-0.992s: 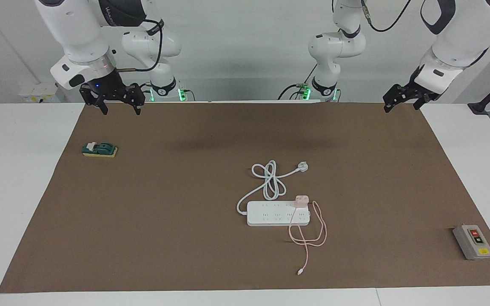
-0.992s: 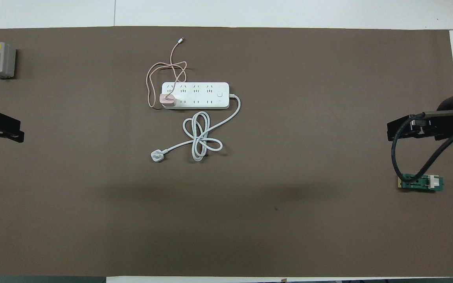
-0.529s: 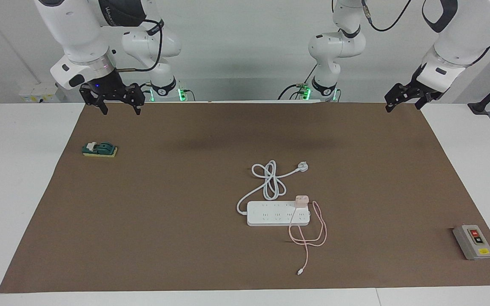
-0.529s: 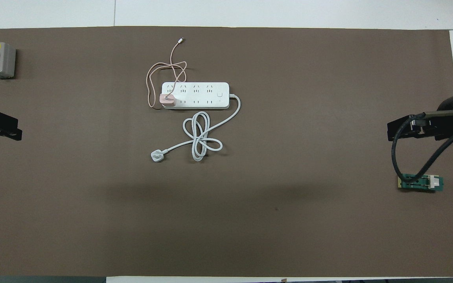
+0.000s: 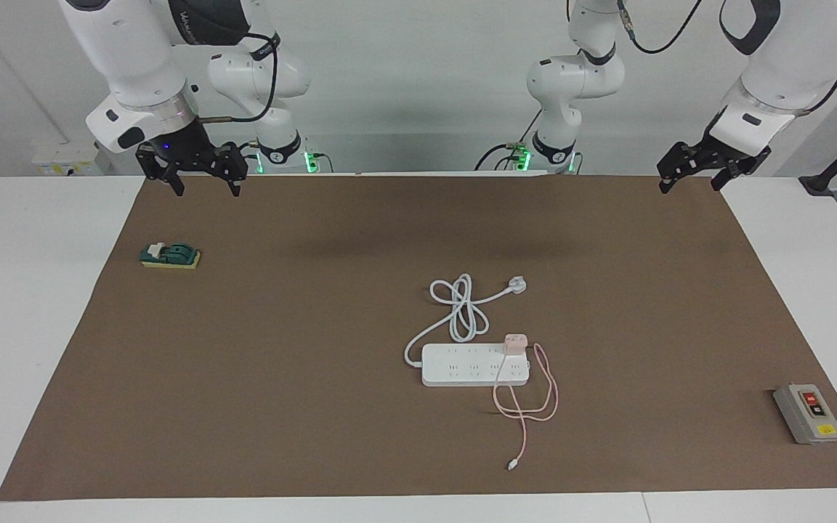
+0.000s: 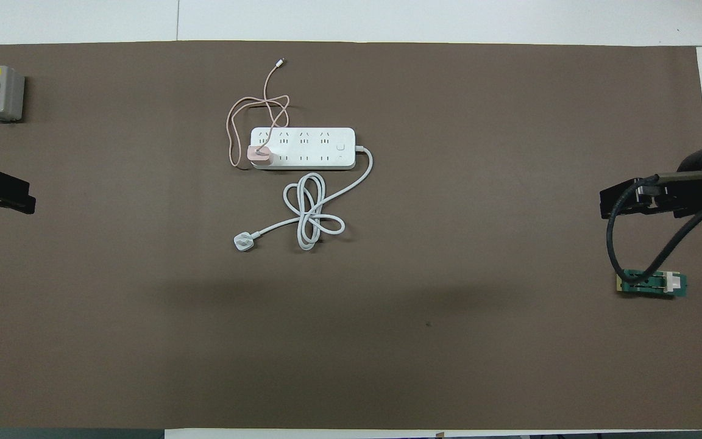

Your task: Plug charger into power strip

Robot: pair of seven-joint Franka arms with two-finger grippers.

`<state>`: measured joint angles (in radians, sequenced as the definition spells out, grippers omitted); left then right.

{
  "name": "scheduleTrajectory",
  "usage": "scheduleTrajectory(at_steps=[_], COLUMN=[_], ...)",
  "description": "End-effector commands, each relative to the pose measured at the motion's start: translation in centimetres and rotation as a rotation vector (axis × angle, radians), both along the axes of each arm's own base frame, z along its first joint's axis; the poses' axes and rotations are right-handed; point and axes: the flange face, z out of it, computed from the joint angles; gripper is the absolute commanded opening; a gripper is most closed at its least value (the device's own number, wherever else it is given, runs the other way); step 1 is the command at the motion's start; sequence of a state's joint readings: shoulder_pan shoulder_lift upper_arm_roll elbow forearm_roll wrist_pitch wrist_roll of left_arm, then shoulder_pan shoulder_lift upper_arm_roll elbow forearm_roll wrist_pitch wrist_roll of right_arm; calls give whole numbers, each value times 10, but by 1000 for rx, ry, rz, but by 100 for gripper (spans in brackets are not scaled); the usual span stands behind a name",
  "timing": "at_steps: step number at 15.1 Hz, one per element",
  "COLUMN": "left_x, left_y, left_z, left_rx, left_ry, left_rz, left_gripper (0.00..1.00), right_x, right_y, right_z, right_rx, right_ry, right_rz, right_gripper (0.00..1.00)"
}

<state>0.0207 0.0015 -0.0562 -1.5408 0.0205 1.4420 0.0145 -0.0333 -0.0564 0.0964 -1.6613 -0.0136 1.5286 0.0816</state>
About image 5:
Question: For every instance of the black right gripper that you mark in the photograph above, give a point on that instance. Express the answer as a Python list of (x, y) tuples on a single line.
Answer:
[(179, 145)]

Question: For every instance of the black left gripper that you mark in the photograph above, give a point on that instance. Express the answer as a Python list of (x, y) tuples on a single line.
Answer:
[(727, 154)]

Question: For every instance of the pink charger adapter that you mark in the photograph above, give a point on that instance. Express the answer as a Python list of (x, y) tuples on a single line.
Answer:
[(516, 344)]

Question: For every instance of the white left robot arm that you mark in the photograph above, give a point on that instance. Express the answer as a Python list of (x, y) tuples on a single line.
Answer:
[(789, 51)]

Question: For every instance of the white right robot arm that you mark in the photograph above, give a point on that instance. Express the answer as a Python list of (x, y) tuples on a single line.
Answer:
[(120, 51)]

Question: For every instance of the white power strip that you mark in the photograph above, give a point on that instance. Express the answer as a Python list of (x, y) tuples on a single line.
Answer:
[(462, 374)]

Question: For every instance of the brown table mat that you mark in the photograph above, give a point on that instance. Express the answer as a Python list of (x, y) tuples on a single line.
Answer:
[(244, 399)]

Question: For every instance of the green knife switch block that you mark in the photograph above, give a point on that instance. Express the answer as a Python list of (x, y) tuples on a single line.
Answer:
[(171, 254)]

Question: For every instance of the white wall box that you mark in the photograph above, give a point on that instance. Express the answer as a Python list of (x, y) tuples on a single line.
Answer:
[(62, 156)]

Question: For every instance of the grey on-off switch box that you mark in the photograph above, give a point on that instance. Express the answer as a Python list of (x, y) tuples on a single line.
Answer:
[(807, 414)]

